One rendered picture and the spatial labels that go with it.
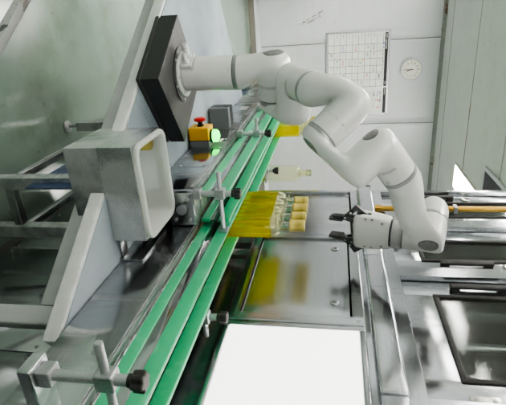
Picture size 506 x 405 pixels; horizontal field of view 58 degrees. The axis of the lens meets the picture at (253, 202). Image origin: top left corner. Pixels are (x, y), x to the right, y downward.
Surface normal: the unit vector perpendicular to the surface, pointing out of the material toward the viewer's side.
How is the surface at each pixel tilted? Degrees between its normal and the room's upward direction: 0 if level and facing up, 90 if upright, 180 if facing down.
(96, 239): 0
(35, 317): 90
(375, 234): 106
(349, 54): 90
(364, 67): 90
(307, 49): 90
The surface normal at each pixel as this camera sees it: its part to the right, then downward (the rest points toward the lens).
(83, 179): -0.17, 0.39
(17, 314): -0.15, -0.52
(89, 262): 0.98, 0.00
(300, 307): -0.07, -0.92
